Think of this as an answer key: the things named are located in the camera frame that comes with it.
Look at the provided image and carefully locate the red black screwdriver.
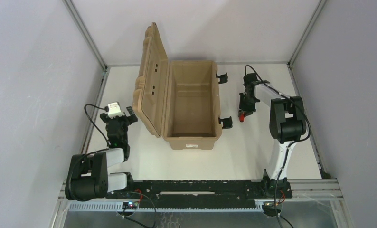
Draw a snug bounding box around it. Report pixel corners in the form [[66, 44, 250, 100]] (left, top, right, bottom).
[[238, 112, 245, 123]]

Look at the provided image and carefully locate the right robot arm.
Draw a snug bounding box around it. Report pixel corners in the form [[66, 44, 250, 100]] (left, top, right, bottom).
[[238, 80, 307, 197]]

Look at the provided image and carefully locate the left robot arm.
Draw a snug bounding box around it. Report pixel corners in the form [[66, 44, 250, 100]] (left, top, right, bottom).
[[65, 103, 138, 201]]

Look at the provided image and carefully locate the tan plastic storage bin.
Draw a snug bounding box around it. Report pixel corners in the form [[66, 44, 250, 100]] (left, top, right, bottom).
[[132, 22, 233, 150]]

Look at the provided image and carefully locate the left controller board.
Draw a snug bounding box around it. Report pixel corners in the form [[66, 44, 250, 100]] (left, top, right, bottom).
[[122, 201, 139, 210]]

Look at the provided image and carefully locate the controller board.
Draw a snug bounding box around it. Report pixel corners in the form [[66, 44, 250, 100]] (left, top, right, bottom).
[[122, 201, 139, 210], [262, 202, 282, 217]]

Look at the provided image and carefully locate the right controller board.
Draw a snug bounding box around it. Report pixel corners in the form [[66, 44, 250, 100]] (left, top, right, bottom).
[[262, 202, 282, 217]]

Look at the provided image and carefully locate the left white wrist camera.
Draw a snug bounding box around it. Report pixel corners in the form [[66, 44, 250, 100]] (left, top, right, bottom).
[[107, 102, 124, 118]]

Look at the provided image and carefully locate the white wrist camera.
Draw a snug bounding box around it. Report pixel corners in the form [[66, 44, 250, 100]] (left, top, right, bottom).
[[107, 102, 124, 118], [243, 73, 259, 85]]

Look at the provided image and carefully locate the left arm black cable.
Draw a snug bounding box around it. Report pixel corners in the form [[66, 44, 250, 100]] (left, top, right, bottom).
[[84, 104, 111, 149]]

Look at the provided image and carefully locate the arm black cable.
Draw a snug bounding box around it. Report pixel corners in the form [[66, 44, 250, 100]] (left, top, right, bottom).
[[84, 104, 111, 149], [244, 64, 312, 228]]

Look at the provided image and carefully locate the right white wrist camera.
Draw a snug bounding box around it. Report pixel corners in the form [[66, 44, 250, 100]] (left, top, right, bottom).
[[243, 73, 259, 85]]

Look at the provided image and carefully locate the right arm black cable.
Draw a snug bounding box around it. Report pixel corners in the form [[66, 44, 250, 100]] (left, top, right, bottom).
[[244, 64, 312, 228]]

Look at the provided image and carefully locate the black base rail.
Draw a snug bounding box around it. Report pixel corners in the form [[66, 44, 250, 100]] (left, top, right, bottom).
[[106, 180, 293, 206]]

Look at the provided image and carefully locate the perforated metal cable tray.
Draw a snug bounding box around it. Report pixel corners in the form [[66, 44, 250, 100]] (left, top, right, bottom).
[[69, 200, 270, 212]]

